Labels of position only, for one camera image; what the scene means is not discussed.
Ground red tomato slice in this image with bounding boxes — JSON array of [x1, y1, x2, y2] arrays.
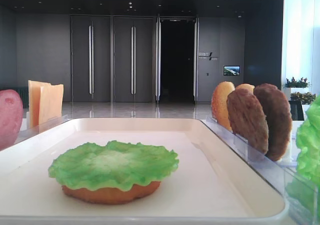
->
[[0, 89, 23, 151]]

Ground yellow cheese slice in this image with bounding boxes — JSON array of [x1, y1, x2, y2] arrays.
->
[[38, 84, 64, 125], [28, 80, 51, 128]]

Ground orange bread slice on tray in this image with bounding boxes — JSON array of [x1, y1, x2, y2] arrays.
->
[[62, 181, 161, 205]]

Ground front standing bread slice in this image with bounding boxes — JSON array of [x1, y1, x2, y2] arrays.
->
[[211, 81, 235, 131]]

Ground rear brown meat patty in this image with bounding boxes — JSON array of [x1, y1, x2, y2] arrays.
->
[[253, 83, 292, 161]]

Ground small wall display screen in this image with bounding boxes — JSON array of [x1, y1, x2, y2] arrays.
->
[[223, 66, 241, 76]]

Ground white plastic serving tray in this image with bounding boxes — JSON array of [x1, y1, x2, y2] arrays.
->
[[0, 118, 289, 225]]

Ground rear yellow cheese slice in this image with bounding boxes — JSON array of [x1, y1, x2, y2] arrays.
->
[[28, 80, 51, 128]]

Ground green lettuce leaf in rack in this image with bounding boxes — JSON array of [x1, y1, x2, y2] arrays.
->
[[287, 98, 320, 212]]

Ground front brown meat patty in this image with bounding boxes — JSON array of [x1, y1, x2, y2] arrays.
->
[[227, 88, 269, 155]]

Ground potted plants in white planter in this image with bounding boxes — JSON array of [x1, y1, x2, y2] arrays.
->
[[284, 77, 316, 105]]

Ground brown meat patty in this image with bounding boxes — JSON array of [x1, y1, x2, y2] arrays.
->
[[253, 83, 292, 161], [227, 88, 269, 155]]

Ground standing bread slice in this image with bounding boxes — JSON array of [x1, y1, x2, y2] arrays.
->
[[211, 81, 235, 131], [235, 83, 255, 94]]

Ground green lettuce leaf on bread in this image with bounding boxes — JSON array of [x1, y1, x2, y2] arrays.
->
[[48, 140, 179, 192]]

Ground clear acrylic rack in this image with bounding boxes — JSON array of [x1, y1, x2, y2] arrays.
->
[[203, 117, 320, 225], [14, 111, 69, 145]]

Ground clear acrylic right rack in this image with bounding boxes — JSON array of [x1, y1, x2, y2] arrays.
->
[[203, 117, 320, 225]]

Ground clear acrylic left rack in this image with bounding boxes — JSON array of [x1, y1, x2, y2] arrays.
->
[[14, 111, 69, 145]]

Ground front yellow cheese slice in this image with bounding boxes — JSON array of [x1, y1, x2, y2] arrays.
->
[[38, 84, 64, 125]]

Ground rear standing bread slice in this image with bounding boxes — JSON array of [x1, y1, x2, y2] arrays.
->
[[235, 83, 255, 94]]

